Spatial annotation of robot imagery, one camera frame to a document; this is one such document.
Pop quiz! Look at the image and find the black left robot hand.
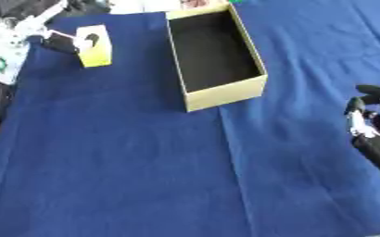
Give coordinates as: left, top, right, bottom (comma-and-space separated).
39, 30, 101, 56

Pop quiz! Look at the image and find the yellow-green rectangular block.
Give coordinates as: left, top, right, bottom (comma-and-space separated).
74, 24, 114, 69

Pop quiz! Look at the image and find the tan cardboard box black inside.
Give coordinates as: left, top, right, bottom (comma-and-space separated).
164, 2, 270, 113

